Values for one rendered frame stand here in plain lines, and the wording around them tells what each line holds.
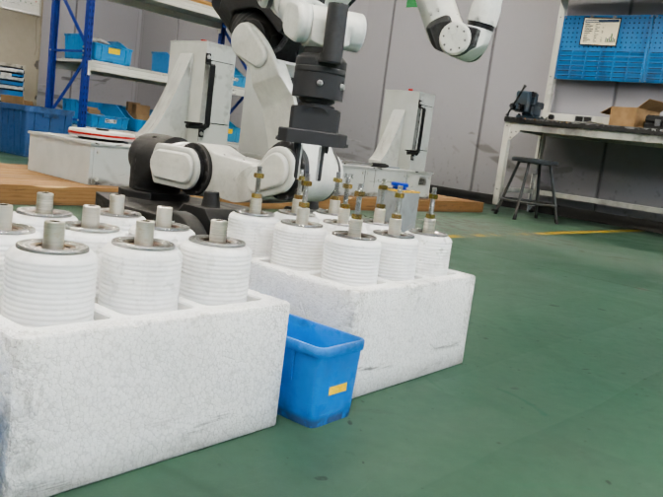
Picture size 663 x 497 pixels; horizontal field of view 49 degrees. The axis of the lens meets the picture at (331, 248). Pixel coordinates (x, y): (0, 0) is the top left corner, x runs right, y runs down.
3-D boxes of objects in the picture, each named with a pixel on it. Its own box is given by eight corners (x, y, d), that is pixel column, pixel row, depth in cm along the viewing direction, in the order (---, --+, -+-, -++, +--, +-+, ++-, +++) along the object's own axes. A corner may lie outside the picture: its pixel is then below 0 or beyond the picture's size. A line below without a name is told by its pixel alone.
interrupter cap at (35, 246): (2, 245, 79) (2, 239, 79) (66, 243, 85) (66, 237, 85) (37, 259, 74) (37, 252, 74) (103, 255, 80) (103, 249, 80)
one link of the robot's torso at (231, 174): (166, 141, 198) (291, 138, 167) (222, 147, 213) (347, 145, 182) (164, 198, 199) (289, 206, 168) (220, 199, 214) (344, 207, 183)
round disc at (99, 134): (54, 134, 340) (55, 122, 339) (112, 139, 363) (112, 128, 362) (89, 140, 321) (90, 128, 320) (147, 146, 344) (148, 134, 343)
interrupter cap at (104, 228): (47, 225, 95) (48, 220, 95) (99, 225, 101) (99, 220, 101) (79, 236, 91) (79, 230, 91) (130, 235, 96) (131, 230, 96)
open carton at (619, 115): (620, 131, 582) (625, 103, 579) (666, 134, 550) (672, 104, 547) (597, 126, 564) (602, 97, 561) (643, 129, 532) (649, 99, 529)
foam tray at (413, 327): (183, 337, 138) (191, 245, 136) (315, 315, 169) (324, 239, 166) (342, 402, 115) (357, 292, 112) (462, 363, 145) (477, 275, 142)
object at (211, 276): (153, 366, 100) (166, 237, 97) (207, 356, 107) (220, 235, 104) (198, 388, 94) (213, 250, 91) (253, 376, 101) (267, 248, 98)
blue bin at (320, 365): (175, 370, 120) (182, 299, 118) (224, 359, 128) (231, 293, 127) (312, 432, 102) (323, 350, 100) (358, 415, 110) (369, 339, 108)
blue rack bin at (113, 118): (58, 121, 625) (60, 97, 622) (98, 126, 654) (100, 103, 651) (90, 126, 594) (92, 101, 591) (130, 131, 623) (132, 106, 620)
